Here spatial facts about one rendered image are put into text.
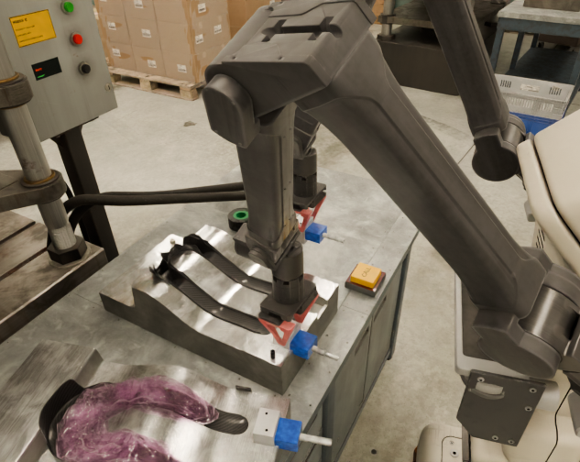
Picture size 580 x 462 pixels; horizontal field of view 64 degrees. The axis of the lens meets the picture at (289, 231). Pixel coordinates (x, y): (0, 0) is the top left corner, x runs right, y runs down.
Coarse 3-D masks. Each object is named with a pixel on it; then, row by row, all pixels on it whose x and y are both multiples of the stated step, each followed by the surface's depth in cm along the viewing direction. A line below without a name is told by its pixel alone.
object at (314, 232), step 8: (312, 216) 116; (312, 224) 115; (320, 224) 115; (304, 232) 113; (312, 232) 113; (320, 232) 112; (304, 240) 115; (312, 240) 114; (320, 240) 113; (336, 240) 112; (344, 240) 112
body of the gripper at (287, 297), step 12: (300, 276) 82; (276, 288) 82; (288, 288) 81; (300, 288) 82; (312, 288) 86; (264, 300) 84; (276, 300) 84; (288, 300) 82; (300, 300) 83; (264, 312) 83; (276, 312) 81; (288, 312) 81
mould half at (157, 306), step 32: (160, 256) 120; (192, 256) 108; (224, 256) 111; (128, 288) 111; (160, 288) 100; (224, 288) 106; (320, 288) 105; (128, 320) 110; (160, 320) 102; (192, 320) 98; (320, 320) 101; (224, 352) 95; (256, 352) 91; (288, 352) 90; (288, 384) 94
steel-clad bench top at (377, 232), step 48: (336, 192) 154; (384, 192) 154; (144, 240) 136; (384, 240) 133; (96, 288) 120; (384, 288) 117; (48, 336) 107; (96, 336) 107; (144, 336) 106; (336, 336) 105; (0, 384) 97; (240, 384) 95
